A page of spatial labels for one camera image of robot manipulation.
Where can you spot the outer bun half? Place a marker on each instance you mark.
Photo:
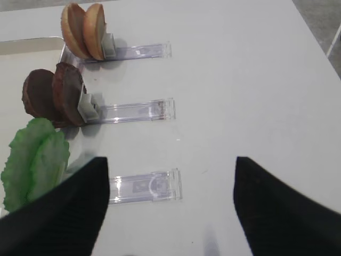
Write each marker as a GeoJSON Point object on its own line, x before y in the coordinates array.
{"type": "Point", "coordinates": [94, 26]}

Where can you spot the clear lettuce holder rail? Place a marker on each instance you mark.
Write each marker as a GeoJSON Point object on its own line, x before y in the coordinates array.
{"type": "Point", "coordinates": [154, 186]}

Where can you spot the bun half near tray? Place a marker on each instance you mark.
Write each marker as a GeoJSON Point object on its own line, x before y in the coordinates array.
{"type": "Point", "coordinates": [72, 30]}

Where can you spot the green lettuce leaf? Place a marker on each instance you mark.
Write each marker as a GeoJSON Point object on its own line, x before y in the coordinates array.
{"type": "Point", "coordinates": [48, 165]}
{"type": "Point", "coordinates": [16, 176]}

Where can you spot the grey patty pusher block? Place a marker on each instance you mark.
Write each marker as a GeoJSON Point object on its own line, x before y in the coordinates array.
{"type": "Point", "coordinates": [88, 108]}

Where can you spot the meat patty near tray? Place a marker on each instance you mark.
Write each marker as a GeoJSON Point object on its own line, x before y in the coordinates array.
{"type": "Point", "coordinates": [37, 95]}

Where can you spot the clear patty holder rail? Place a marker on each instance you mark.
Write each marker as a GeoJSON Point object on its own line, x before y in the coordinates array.
{"type": "Point", "coordinates": [162, 109]}

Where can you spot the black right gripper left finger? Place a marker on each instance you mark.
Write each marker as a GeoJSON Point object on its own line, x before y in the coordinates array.
{"type": "Point", "coordinates": [65, 221]}

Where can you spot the outer meat patty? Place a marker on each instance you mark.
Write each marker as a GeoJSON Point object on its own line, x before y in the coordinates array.
{"type": "Point", "coordinates": [67, 87]}

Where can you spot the clear bun holder rail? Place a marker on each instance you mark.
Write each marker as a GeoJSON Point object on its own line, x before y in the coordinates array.
{"type": "Point", "coordinates": [159, 50]}

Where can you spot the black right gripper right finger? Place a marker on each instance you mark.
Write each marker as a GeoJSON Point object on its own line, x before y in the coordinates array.
{"type": "Point", "coordinates": [278, 220]}

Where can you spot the white rectangular tray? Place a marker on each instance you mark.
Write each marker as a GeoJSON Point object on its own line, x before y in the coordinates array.
{"type": "Point", "coordinates": [31, 45]}

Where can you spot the grey bun pusher block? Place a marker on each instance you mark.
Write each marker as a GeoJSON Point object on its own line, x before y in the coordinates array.
{"type": "Point", "coordinates": [108, 46]}

